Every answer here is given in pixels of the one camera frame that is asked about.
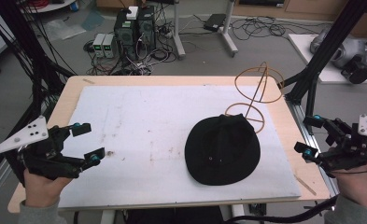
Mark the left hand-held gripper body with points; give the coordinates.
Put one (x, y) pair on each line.
(47, 155)

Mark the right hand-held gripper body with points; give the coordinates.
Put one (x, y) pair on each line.
(352, 149)

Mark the black hat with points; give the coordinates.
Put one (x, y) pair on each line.
(221, 149)

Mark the person's right hand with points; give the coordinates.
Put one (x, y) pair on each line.
(355, 183)

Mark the person's left hand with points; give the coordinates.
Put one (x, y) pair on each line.
(42, 189)

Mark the white foam board mat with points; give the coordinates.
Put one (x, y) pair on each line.
(140, 124)

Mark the black device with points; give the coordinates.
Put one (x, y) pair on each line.
(357, 72)

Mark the white board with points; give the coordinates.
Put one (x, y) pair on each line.
(305, 53)

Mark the grey helmet-like device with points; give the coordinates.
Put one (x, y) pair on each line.
(343, 51)

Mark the grey power supply unit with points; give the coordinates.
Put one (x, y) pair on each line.
(98, 45)
(109, 46)

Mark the clear plastic sheet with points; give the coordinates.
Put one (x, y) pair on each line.
(63, 29)

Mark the black computer tower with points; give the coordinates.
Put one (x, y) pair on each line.
(146, 28)
(125, 34)

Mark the teal sheet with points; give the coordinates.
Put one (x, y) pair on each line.
(92, 20)

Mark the white desk leg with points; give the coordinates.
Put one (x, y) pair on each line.
(228, 34)
(178, 31)

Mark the white box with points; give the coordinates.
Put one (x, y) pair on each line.
(132, 13)

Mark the white round table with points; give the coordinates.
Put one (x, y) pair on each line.
(52, 5)

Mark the flat black box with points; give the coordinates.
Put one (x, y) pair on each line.
(214, 22)

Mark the aluminium rail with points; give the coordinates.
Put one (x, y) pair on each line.
(308, 130)

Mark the black metal frame post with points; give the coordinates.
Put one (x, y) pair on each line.
(327, 46)

